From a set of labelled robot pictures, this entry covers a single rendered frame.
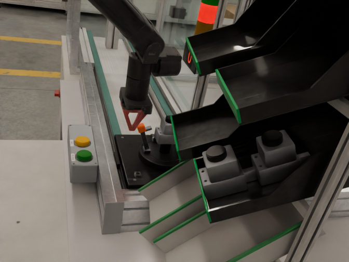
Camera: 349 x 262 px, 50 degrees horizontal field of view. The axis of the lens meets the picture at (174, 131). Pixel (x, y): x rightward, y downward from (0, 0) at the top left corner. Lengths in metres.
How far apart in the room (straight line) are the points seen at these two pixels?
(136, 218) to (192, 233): 0.25
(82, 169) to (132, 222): 0.19
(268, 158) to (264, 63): 0.14
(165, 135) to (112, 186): 0.19
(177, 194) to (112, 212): 0.18
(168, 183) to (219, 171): 0.30
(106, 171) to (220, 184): 0.48
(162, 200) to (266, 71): 0.40
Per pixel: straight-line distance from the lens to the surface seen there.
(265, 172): 0.57
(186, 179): 0.84
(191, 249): 0.73
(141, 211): 0.94
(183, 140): 0.71
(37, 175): 1.14
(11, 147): 1.26
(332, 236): 1.19
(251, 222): 0.69
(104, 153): 1.07
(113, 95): 1.49
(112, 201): 0.90
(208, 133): 0.71
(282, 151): 0.56
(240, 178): 0.56
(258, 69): 0.58
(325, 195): 0.53
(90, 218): 1.00
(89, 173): 1.03
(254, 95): 0.52
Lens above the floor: 1.55
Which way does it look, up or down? 29 degrees down
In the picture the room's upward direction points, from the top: 12 degrees clockwise
